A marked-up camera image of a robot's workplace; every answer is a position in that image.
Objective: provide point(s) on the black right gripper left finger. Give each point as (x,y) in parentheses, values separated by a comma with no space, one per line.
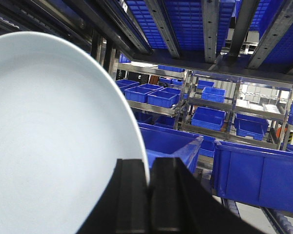
(123,206)

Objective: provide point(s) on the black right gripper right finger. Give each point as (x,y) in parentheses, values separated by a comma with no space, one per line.
(180,205)

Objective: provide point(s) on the pale blue round tray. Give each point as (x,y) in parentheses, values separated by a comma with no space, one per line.
(63,125)

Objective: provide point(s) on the blue bin on far shelf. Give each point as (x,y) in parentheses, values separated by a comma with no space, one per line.
(140,93)
(166,97)

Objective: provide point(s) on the steel shelf rack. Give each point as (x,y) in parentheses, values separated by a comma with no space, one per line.
(101,27)

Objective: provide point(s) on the blue bin near left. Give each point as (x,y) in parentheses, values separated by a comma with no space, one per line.
(165,142)

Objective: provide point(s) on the blue bin tilted far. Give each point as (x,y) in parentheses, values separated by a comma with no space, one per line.
(208,118)
(249,126)

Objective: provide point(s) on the blue bin near right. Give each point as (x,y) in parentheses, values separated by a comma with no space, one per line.
(254,175)

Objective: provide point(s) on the blue crate overhead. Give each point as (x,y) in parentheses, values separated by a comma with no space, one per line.
(187,23)

